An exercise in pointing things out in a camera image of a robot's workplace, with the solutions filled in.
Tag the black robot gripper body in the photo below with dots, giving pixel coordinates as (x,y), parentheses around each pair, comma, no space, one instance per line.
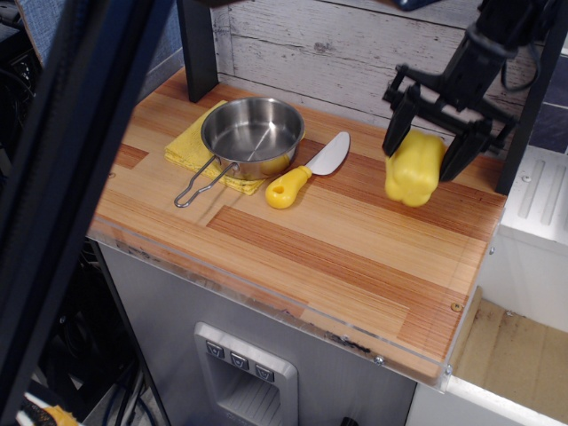
(455,98)

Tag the clear acrylic table guard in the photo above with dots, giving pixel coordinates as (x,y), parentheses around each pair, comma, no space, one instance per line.
(390,317)

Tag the blue fabric panel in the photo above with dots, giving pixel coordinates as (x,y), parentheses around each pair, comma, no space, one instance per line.
(41,21)

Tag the black vertical post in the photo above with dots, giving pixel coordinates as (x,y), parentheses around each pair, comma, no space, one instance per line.
(549,58)
(199,53)

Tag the yellow plastic bell pepper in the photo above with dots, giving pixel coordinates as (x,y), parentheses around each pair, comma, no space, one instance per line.
(413,171)

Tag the toy knife with yellow handle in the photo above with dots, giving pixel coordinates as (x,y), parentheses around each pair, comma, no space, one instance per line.
(282,192)

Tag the black vertical post left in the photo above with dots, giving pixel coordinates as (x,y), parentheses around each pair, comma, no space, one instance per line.
(199,53)

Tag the silver toy fridge cabinet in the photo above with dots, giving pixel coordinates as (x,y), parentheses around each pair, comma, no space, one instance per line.
(219,361)

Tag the yellow object bottom left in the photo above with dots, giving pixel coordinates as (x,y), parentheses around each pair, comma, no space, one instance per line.
(54,416)

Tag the white toy sink unit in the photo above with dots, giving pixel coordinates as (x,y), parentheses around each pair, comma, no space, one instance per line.
(510,360)

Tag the stainless steel pot with handle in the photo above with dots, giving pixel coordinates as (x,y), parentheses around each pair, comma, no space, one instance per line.
(248,139)

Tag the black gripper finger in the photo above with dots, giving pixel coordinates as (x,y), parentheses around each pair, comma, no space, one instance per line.
(405,107)
(466,146)

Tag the black vertical post right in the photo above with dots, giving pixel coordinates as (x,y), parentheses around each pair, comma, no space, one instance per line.
(549,58)

